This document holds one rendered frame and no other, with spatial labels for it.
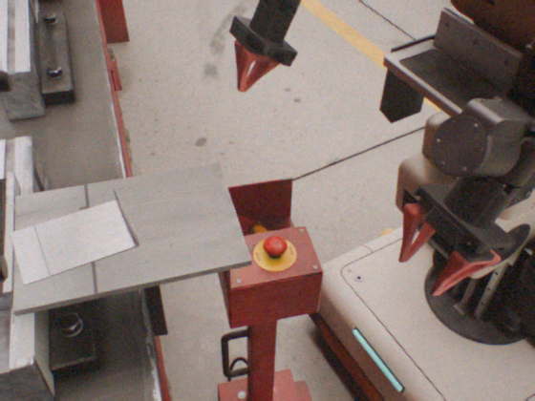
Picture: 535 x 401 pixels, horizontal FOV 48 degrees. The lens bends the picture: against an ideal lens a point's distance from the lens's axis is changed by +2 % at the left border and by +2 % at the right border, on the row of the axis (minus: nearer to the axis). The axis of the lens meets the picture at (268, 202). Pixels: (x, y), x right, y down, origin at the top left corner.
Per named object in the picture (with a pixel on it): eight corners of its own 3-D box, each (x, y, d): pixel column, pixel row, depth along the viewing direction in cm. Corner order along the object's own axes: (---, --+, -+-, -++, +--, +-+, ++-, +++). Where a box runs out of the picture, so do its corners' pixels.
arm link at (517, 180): (570, 140, 59) (524, 110, 62) (537, 136, 55) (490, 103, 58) (525, 196, 62) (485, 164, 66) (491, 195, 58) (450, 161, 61)
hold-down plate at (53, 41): (75, 102, 110) (72, 88, 108) (45, 106, 109) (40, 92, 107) (67, 21, 130) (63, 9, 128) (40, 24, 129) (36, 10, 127)
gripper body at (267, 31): (262, 57, 86) (283, 9, 82) (228, 25, 92) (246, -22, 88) (294, 64, 90) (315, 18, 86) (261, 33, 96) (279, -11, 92)
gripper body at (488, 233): (475, 258, 60) (520, 201, 56) (408, 196, 66) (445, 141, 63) (507, 254, 64) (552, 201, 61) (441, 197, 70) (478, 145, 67)
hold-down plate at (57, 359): (101, 369, 73) (96, 357, 71) (54, 381, 72) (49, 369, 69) (86, 200, 93) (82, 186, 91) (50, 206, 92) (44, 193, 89)
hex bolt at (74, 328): (83, 333, 73) (80, 327, 72) (59, 339, 72) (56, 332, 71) (81, 315, 74) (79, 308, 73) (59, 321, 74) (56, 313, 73)
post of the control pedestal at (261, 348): (272, 415, 147) (279, 285, 108) (251, 420, 146) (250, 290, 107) (267, 394, 151) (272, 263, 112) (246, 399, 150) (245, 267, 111)
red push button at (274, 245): (288, 263, 97) (289, 249, 95) (266, 267, 97) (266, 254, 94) (283, 245, 100) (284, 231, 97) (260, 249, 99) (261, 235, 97)
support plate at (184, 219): (251, 265, 70) (251, 260, 69) (15, 317, 64) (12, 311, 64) (219, 166, 82) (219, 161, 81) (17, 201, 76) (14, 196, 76)
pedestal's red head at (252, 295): (318, 312, 104) (327, 248, 91) (229, 330, 101) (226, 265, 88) (289, 230, 118) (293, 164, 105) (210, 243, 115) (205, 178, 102)
